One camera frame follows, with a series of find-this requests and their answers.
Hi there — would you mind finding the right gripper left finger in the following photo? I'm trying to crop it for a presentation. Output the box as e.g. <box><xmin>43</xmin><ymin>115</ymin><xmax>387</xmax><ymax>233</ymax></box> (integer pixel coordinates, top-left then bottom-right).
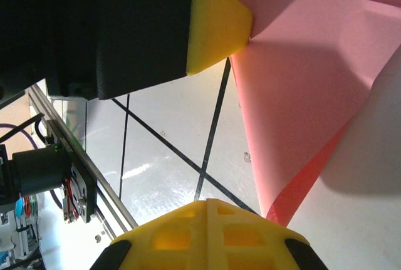
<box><xmin>90</xmin><ymin>199</ymin><xmax>208</xmax><ymax>270</ymax></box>

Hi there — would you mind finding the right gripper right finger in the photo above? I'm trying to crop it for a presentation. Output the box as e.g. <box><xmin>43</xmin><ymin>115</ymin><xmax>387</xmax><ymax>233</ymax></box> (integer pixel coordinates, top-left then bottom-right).
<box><xmin>206</xmin><ymin>199</ymin><xmax>329</xmax><ymax>270</ymax></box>

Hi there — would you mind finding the pink paper sheet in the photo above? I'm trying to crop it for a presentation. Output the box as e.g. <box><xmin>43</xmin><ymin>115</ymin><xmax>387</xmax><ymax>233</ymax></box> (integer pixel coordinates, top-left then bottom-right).
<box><xmin>205</xmin><ymin>0</ymin><xmax>401</xmax><ymax>227</ymax></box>

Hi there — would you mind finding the aluminium mounting rail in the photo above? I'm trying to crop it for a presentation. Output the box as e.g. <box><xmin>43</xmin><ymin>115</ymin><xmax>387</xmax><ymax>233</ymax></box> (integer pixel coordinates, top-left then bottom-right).
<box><xmin>27</xmin><ymin>83</ymin><xmax>140</xmax><ymax>242</ymax></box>

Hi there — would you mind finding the white frame with coloured clips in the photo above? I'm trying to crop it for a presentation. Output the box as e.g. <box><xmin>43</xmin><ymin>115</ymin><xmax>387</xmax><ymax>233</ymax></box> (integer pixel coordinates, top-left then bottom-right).
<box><xmin>0</xmin><ymin>194</ymin><xmax>41</xmax><ymax>270</ymax></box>

